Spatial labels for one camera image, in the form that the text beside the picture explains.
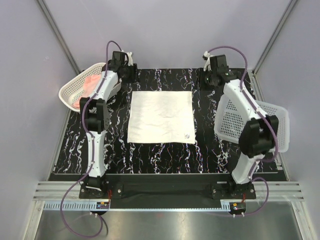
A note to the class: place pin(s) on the controller board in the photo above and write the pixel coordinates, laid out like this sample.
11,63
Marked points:
238,208
103,205

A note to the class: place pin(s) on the pink towel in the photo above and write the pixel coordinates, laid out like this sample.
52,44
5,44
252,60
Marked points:
90,83

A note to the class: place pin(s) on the right controller board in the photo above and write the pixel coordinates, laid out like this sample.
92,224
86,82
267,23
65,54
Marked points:
238,208

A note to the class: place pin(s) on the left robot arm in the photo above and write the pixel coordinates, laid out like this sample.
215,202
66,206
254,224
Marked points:
95,116

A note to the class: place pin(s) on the white towel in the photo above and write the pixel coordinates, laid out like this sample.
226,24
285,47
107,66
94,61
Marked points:
158,117

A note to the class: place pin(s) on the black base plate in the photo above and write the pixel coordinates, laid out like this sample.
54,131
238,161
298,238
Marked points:
190,191

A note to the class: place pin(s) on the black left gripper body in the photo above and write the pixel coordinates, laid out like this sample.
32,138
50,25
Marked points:
129,75

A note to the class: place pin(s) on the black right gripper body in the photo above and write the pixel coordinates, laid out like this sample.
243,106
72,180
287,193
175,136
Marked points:
208,78

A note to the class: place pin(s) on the white perforated basket left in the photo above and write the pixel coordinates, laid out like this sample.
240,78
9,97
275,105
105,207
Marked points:
72,91

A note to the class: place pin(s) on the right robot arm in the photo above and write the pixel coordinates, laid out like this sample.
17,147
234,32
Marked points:
239,119

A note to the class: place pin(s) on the left controller board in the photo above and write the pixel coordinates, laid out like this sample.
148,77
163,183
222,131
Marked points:
103,205

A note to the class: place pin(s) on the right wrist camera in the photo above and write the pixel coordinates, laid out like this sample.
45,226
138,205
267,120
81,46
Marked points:
207,66

